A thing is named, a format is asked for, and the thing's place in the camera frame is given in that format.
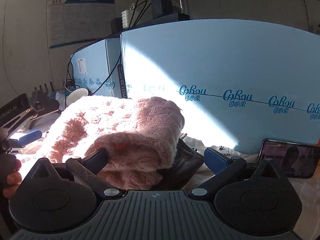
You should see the pink knitted sweater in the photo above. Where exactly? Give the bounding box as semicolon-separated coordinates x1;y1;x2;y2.
22;95;184;190

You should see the light blue Cabau carton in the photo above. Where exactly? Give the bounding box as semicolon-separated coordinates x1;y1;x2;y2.
120;19;319;153

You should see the person's left hand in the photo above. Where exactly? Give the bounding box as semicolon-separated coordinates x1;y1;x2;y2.
3;159;22;199

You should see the black device on cartons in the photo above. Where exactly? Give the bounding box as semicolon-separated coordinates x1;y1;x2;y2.
151;0;183;19

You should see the white paper cup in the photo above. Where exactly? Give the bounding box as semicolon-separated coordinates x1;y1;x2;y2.
66;88;89;106

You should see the smartphone with lit screen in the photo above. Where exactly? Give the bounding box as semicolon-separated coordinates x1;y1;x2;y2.
258;139;319;179

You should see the cartoon print bed sheet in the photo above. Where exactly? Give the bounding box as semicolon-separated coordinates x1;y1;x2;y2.
183;145;319;239

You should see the wall notice board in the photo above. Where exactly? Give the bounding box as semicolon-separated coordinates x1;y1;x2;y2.
48;0;115;48

